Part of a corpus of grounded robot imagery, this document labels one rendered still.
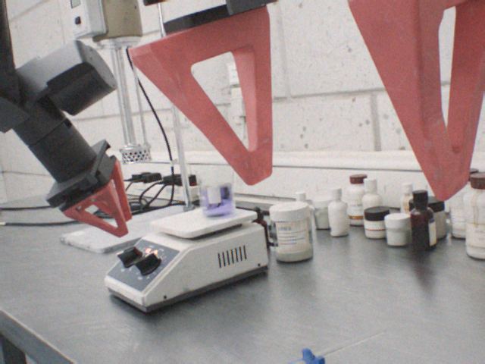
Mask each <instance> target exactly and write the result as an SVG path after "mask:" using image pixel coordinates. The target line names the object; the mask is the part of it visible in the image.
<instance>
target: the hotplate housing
mask: <svg viewBox="0 0 485 364"><path fill-rule="evenodd" d="M142 239H144V240H148V241H151V242H154V243H159V244H161V245H164V246H167V247H170V248H172V249H177V250H179V251H180V253H179V254H178V255H177V257H176V258H174V259H173V260H172V261H171V262H170V263H169V264H168V265H167V266H166V268H164V270H163V271H162V272H161V273H160V274H159V275H158V276H157V277H156V279H155V280H153V281H152V282H151V283H150V284H149V285H148V286H147V287H146V288H145V290H143V291H142V292H139V291H138V290H135V288H133V287H130V286H128V285H126V284H124V283H121V282H119V281H117V280H115V278H113V277H110V276H108V275H106V278H105V286H107V287H108V292H109V293H112V294H114V295H115V296H117V297H120V298H121V299H123V300H124V301H126V302H128V303H129V304H131V305H134V306H136V307H137V308H139V309H141V310H144V312H151V311H154V309H158V308H160V307H162V306H167V305H170V304H172V303H176V302H179V301H181V300H185V299H188V297H192V296H195V295H198V294H200V293H204V292H207V291H210V290H213V289H216V288H219V287H221V286H222V285H225V284H229V283H232V282H234V281H238V280H241V279H243V278H247V277H250V275H255V274H257V273H260V272H262V271H267V270H268V265H267V264H268V251H267V244H266V237H265V231H264V228H263V227H262V226H261V224H256V223H251V222H244V223H241V224H236V226H232V227H228V228H224V229H221V230H218V231H213V232H210V233H207V234H202V235H199V236H198V237H193V238H183V237H178V236H177V235H174V234H169V233H166V232H162V231H157V232H153V233H150V234H147V235H146V236H144V237H143V238H142Z"/></svg>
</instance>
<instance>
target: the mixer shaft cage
mask: <svg viewBox="0 0 485 364"><path fill-rule="evenodd" d="M109 50H111V60H112V65H113V70H114V77H115V79H116V81H117V89H116V90H117V100H118V105H119V110H120V120H121V126H122V131H123V136H124V140H125V146H124V147H123V148H119V152H121V158H122V164H123V165H128V164H136V163H142V162H149V161H151V160H152V157H151V150H150V149H151V147H152V144H151V143H149V142H148V140H147V133H146V123H144V118H143V112H142V103H141V97H140V91H139V81H138V76H137V70H136V66H135V65H134V64H133V65H132V67H133V73H134V77H135V82H136V92H137V99H138V103H139V113H140V119H141V125H142V134H143V140H144V143H143V144H140V143H137V142H136V134H135V133H134V130H135V128H133V119H132V112H131V107H130V98H129V92H128V87H127V77H126V72H125V64H124V54H123V49H122V48H117V50H114V48H109ZM114 52H115V57H116V63H117V67H116V63H115V57H114ZM117 72H118V77H119V83H120V88H119V83H118V78H117ZM120 93H121V98H122V102H123V108H124V113H125V118H126V123H127V129H126V124H125V119H124V113H123V108H122V104H121V98H120ZM127 133H128V139H129V144H128V139H127ZM141 160H142V161H141Z"/></svg>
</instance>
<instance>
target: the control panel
mask: <svg viewBox="0 0 485 364"><path fill-rule="evenodd" d="M135 246H136V248H137V249H138V250H140V251H141V252H142V256H144V255H146V254H148V253H150V252H154V251H158V252H157V253H156V254H157V255H158V256H159V258H160V259H161V264H160V265H159V266H158V268H157V269H156V270H155V271H153V272H152V273H151V274H149V275H141V274H140V271H139V270H138V268H137V267H136V266H135V265H132V266H130V267H129V268H125V267H124V266H123V265H122V263H123V262H122V261H121V260H120V261H119V262H118V263H117V264H116V265H115V266H114V267H113V268H111V270H110V271H109V272H108V273H107V274H106V275H108V276H110V277H113V278H115V280H117V281H119V282H121V283H124V284H126V285H128V286H130V287H133V288H135V290H138V291H139V292H142V291H143V290H145V288H146V287H147V286H148V285H149V284H150V283H151V282H152V281H153V280H155V279H156V277H157V276H158V275H159V274H160V273H161V272H162V271H163V270H164V268H166V266H167V265H168V264H169V263H170V262H171V261H172V260H173V259H174V258H176V257H177V255H178V254H179V253H180V251H179V250H177V249H172V248H170V247H167V246H164V245H161V244H159V243H154V242H151V241H148V240H144V239H141V240H140V241H139V242H138V243H137V244H136V245H135ZM147 249H150V251H149V252H148V253H147V252H146V250H147Z"/></svg>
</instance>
